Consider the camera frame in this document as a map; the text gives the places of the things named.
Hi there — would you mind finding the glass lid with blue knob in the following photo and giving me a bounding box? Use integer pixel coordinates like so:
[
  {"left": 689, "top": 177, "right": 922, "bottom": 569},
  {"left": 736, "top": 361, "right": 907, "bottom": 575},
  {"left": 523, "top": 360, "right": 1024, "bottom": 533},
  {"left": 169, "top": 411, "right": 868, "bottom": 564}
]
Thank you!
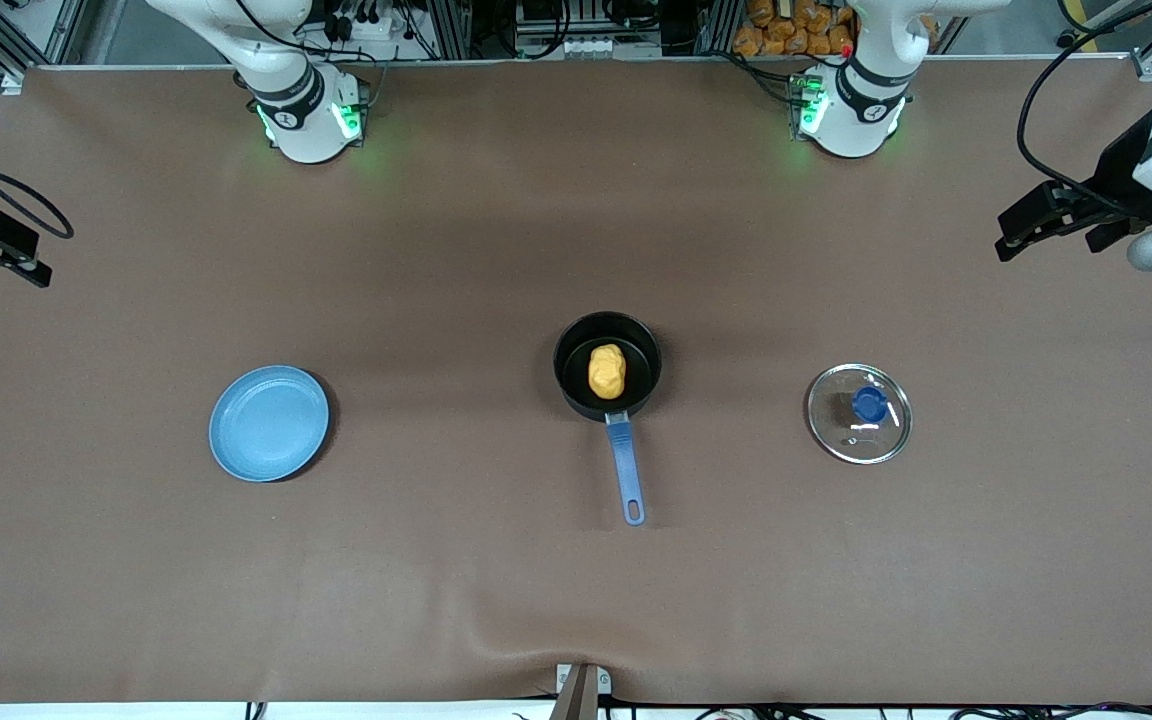
[{"left": 805, "top": 363, "right": 913, "bottom": 466}]

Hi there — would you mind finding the yellow potato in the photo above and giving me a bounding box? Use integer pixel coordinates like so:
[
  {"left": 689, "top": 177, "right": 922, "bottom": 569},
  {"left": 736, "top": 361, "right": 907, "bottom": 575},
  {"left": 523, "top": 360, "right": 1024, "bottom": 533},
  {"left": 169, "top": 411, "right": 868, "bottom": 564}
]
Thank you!
[{"left": 588, "top": 343, "right": 628, "bottom": 401}]

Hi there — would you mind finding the blue round plate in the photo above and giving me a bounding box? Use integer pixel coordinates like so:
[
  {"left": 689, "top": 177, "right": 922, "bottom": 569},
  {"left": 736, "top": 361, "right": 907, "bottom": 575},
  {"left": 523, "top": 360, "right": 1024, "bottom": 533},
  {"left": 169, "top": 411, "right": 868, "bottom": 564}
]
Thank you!
[{"left": 209, "top": 365, "right": 331, "bottom": 483}]

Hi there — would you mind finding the bag of orange toy food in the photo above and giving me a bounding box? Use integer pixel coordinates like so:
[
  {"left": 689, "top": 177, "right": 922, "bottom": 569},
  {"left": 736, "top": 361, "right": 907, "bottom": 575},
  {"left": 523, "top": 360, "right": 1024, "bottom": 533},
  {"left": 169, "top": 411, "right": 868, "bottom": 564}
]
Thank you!
[{"left": 733, "top": 0, "right": 857, "bottom": 59}]

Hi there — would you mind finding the white power strip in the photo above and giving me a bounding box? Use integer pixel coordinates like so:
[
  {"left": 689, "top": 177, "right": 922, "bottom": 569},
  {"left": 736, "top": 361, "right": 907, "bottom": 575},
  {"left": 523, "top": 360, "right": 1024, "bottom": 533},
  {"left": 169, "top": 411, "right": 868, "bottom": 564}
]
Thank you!
[{"left": 321, "top": 5, "right": 403, "bottom": 44}]

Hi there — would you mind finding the brown table mat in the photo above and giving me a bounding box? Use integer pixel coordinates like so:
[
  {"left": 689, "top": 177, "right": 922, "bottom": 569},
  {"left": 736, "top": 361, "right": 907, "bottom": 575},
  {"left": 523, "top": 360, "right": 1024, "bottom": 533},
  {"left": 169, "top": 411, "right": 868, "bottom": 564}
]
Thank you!
[{"left": 0, "top": 58, "right": 1152, "bottom": 706}]

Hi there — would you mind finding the black electronics rack unit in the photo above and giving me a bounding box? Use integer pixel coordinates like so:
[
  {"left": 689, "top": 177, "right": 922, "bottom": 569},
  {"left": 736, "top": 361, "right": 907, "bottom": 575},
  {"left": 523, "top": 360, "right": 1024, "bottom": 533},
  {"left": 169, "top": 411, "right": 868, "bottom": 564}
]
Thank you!
[{"left": 514, "top": 0, "right": 664, "bottom": 59}]

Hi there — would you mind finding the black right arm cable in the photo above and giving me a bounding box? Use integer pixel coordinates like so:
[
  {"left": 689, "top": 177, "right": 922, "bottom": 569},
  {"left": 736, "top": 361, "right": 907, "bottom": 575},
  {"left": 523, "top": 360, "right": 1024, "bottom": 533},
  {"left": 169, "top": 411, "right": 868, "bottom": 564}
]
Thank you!
[{"left": 0, "top": 158, "right": 76, "bottom": 242}]

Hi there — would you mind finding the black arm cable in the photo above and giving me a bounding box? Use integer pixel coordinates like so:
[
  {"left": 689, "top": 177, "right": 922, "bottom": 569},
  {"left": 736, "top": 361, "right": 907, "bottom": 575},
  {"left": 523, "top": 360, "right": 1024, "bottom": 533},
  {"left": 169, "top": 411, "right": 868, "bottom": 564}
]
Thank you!
[
  {"left": 1016, "top": 0, "right": 1152, "bottom": 209},
  {"left": 0, "top": 158, "right": 76, "bottom": 242}
]

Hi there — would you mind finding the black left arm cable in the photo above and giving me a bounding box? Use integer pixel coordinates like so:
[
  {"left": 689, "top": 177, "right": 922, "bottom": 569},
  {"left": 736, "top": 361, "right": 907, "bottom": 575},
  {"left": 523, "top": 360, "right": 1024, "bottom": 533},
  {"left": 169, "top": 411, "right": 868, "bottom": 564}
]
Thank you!
[{"left": 1016, "top": 0, "right": 1152, "bottom": 209}]

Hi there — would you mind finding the black pot with blue handle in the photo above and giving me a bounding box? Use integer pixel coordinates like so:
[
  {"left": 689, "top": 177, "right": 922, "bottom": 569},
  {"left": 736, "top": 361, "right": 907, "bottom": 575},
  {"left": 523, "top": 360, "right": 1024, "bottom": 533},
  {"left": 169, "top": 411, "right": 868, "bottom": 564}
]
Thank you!
[{"left": 553, "top": 312, "right": 663, "bottom": 527}]

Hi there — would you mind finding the metal clamp bracket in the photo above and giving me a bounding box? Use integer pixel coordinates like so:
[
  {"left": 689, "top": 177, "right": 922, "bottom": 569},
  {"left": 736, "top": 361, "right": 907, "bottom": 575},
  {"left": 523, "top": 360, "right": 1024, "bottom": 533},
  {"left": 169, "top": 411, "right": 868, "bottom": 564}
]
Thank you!
[{"left": 554, "top": 662, "right": 613, "bottom": 720}]

